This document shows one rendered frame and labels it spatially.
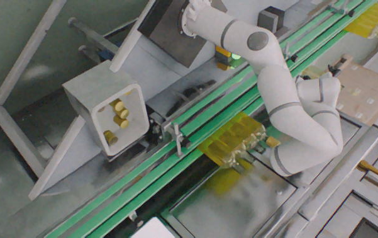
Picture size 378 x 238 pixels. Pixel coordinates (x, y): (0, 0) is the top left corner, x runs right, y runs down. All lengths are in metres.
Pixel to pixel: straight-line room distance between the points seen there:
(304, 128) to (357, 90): 4.57
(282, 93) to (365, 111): 4.25
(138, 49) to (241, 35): 0.33
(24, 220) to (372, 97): 4.82
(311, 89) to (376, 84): 4.45
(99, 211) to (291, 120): 0.65
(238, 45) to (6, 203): 1.08
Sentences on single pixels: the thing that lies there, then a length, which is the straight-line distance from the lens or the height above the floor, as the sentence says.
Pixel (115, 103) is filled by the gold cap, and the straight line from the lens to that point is 1.01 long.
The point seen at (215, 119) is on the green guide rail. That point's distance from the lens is 1.20.
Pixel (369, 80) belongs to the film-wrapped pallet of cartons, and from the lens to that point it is 5.56.
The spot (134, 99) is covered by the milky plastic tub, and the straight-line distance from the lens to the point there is 1.05.
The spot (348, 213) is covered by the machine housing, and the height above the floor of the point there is 1.47.
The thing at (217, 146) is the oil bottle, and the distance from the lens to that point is 1.17.
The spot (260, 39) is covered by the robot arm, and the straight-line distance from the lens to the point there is 0.88.
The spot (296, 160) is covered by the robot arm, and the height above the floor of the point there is 1.32.
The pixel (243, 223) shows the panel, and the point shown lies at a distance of 1.19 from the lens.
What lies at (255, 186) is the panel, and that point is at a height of 1.17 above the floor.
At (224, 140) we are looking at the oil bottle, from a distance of 1.19.
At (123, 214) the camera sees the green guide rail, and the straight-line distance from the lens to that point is 1.13.
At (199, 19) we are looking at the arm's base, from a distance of 1.00.
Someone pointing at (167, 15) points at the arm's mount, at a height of 0.81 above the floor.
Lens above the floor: 1.50
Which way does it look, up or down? 31 degrees down
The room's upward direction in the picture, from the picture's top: 126 degrees clockwise
